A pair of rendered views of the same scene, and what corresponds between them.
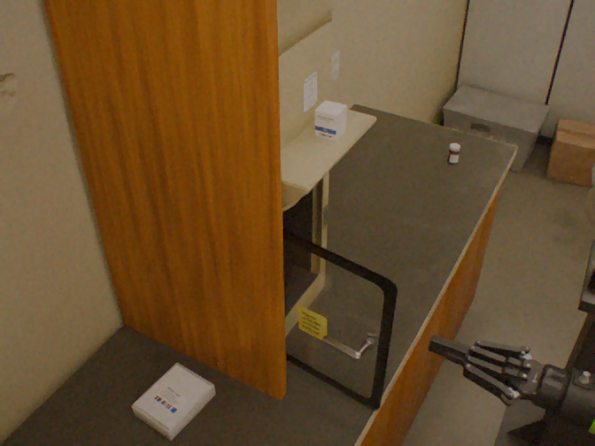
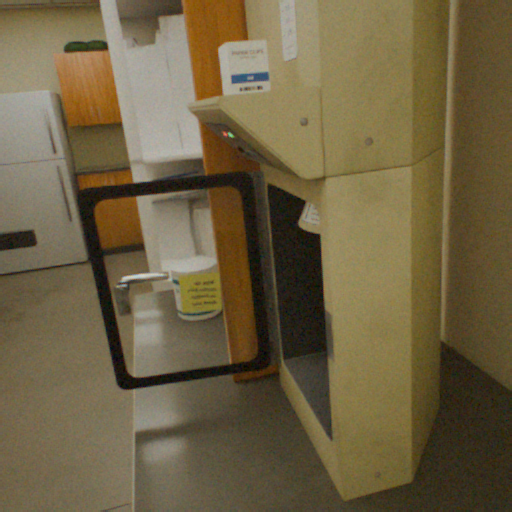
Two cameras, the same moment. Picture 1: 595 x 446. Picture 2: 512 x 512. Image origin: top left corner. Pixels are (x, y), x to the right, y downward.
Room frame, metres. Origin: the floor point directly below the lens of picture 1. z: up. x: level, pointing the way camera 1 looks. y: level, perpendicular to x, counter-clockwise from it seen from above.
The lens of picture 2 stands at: (1.62, -0.54, 1.50)
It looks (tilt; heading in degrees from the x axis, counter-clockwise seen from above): 18 degrees down; 137
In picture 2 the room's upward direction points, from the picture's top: 6 degrees counter-clockwise
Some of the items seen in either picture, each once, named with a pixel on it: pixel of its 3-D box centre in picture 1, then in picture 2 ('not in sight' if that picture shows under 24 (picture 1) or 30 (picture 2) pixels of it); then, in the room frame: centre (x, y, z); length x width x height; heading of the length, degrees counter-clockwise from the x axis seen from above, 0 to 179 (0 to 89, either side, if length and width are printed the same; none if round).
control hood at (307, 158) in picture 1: (320, 162); (243, 134); (1.11, -0.07, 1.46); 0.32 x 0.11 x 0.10; 149
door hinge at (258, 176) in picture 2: not in sight; (267, 275); (1.01, 0.05, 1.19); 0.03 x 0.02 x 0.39; 149
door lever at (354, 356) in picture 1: (346, 343); not in sight; (0.83, -0.11, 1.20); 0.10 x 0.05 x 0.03; 52
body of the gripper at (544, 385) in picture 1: (534, 381); not in sight; (0.64, -0.42, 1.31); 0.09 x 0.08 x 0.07; 60
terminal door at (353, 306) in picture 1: (326, 322); (182, 285); (0.90, -0.07, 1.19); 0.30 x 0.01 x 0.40; 52
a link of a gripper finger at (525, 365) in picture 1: (498, 362); not in sight; (0.69, -0.37, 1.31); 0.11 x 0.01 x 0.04; 58
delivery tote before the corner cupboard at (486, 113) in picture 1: (492, 128); not in sight; (3.50, -1.34, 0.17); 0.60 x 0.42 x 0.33; 57
